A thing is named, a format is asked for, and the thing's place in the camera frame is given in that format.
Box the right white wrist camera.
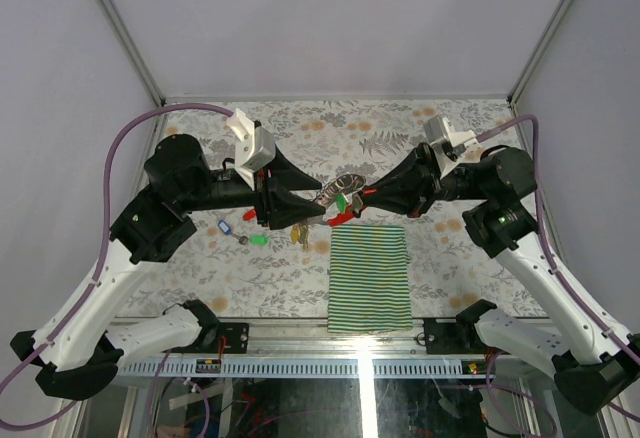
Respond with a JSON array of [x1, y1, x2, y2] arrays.
[[424, 116, 481, 178]]

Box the green striped cloth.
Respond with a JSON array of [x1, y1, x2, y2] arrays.
[[328, 225, 412, 334]]

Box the red handled silver keyring carabiner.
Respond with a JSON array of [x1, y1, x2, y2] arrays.
[[313, 173, 366, 227]]

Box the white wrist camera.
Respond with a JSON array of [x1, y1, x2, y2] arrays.
[[226, 108, 276, 190], [424, 116, 481, 178]]

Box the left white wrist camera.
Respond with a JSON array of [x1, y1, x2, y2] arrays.
[[226, 108, 276, 190]]

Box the green tagged key on table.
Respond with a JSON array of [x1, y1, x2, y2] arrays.
[[238, 235, 269, 246]]

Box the blue tagged key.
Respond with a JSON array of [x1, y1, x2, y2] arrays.
[[217, 220, 233, 235]]

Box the white slotted cable duct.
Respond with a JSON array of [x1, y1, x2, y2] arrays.
[[118, 357, 465, 378]]

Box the aluminium front rail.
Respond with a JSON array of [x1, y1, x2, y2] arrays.
[[74, 315, 606, 357]]

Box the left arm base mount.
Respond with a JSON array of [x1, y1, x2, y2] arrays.
[[163, 299, 250, 356]]

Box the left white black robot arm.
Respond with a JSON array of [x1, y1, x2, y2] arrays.
[[10, 134, 325, 401]]

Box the floral table mat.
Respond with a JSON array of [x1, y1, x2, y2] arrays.
[[120, 99, 543, 318]]

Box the yellow tagged keys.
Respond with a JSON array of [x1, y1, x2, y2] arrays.
[[290, 222, 309, 251]]

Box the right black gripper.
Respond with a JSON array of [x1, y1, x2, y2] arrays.
[[355, 142, 491, 218]]

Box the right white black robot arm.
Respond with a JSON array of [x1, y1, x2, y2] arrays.
[[357, 143, 639, 415]]

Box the green tagged key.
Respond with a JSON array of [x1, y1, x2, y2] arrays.
[[238, 235, 269, 246], [335, 193, 349, 213]]

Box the red tagged key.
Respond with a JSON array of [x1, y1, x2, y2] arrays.
[[243, 209, 256, 221]]

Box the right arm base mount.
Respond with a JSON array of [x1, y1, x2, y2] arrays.
[[422, 299, 497, 355]]

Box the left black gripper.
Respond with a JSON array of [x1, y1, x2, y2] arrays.
[[179, 141, 329, 227]]

